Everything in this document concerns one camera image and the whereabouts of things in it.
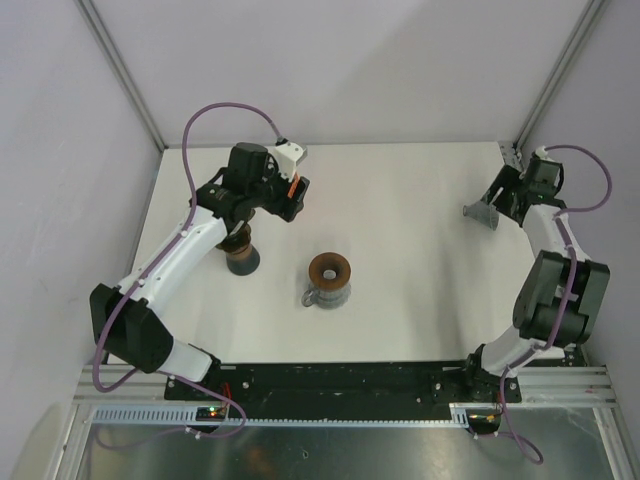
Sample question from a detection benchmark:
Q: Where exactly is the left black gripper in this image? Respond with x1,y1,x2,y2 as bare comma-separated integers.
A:
247,155,309,222

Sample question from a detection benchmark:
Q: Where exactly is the clear glass funnel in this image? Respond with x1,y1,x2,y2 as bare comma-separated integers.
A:
462,199,500,231

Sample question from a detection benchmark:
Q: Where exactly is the brown wooden ring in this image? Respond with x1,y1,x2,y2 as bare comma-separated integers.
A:
308,252,352,294

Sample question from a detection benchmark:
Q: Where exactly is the clear glass dripper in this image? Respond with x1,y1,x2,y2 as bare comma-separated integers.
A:
301,283,351,310

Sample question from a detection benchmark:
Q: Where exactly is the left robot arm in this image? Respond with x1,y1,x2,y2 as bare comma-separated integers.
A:
89,140,309,400

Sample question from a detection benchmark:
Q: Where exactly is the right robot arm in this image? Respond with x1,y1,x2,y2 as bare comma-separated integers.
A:
461,147,611,401

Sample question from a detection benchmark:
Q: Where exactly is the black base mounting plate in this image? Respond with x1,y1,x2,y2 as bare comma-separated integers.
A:
164,358,521,418

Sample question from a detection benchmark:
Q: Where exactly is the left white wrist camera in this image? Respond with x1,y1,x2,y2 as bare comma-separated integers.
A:
272,141,307,182

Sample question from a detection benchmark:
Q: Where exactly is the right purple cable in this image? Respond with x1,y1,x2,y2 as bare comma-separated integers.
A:
499,144,615,466

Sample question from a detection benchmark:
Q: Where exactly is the purple cable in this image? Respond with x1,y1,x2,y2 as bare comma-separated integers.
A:
93,101,286,441
499,144,615,466

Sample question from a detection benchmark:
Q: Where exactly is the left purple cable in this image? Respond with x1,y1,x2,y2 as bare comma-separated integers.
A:
93,101,286,441

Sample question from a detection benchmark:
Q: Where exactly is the grey slotted cable duct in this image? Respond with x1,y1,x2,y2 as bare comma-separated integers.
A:
92,404,469,428

